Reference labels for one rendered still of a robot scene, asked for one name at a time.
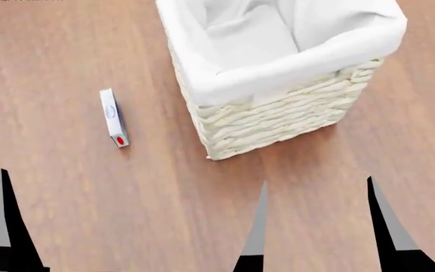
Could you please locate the cream woven wicker basket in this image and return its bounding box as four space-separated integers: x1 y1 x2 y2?
155 0 409 161

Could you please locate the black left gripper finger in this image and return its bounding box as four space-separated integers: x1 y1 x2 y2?
0 168 51 272

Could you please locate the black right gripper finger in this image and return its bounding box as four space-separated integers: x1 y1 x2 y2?
231 181 270 272
366 175 435 272

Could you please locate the white cloth basket liner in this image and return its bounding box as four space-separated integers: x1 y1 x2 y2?
155 0 409 107

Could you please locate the small white toothpaste box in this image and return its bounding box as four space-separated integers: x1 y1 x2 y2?
99 88 131 150

